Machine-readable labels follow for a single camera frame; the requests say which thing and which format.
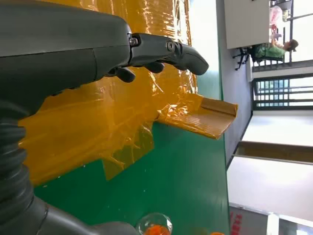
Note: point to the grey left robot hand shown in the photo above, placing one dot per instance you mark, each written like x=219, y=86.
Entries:
x=53, y=42

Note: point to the clear bottle with orange content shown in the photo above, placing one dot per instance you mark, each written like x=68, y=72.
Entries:
x=154, y=225

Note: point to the orange transparent plastic film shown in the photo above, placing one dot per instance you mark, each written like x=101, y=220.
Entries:
x=97, y=120

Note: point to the ribbed grey left arm sleeve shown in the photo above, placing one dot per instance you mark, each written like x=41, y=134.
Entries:
x=12, y=162

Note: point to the cardboard flap under orange film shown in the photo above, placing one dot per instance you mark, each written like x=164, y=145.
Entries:
x=207, y=121

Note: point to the black chair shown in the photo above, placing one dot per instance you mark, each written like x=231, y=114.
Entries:
x=242, y=56

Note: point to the white cabinet panel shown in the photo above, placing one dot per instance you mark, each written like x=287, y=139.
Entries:
x=245, y=22

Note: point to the person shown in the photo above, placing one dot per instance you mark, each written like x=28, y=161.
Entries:
x=271, y=51

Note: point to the small orange object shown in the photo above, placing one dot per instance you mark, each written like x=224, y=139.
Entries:
x=217, y=233

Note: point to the pink plastic bag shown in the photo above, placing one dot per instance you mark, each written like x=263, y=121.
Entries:
x=276, y=18

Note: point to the black metal railing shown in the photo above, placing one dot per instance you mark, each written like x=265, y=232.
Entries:
x=281, y=92

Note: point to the white sign with red characters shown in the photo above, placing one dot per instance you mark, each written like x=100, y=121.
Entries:
x=244, y=222

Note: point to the brown wooden board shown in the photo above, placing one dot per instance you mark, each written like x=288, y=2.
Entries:
x=276, y=152

